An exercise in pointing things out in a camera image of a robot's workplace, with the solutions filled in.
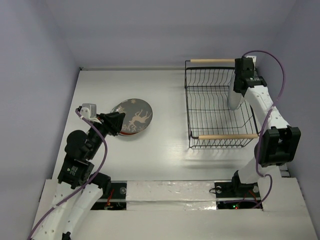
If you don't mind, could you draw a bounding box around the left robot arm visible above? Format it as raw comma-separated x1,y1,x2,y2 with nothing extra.
28,104,125,240

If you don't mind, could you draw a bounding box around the pale blue-grey plate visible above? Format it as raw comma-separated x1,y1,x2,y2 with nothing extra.
227,73,244,111

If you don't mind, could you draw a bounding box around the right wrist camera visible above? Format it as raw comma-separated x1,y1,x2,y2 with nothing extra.
245,55,257,71

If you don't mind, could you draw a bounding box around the black wire dish rack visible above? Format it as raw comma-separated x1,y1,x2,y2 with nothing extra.
184,60,260,149

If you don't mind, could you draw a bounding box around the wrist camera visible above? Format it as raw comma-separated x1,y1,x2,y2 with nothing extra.
245,55,257,71
75,103,98,122

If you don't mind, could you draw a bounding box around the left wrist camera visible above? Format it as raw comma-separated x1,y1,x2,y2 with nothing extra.
75,103,98,122

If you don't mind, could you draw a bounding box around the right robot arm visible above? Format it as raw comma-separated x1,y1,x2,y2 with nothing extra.
228,56,301,196

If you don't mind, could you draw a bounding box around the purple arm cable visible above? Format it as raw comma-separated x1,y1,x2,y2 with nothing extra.
243,50,287,210
28,109,110,238

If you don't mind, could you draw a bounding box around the red and teal plate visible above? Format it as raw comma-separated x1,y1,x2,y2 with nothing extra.
119,128,140,136

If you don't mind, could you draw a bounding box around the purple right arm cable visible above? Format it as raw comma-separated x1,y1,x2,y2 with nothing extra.
243,50,287,210

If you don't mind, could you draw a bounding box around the dark green marbled plate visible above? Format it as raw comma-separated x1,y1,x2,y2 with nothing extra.
112,98,153,133

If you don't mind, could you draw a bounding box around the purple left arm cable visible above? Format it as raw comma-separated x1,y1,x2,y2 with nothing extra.
28,109,110,238

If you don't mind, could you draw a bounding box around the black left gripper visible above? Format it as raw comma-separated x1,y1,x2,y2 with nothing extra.
86,111,126,159

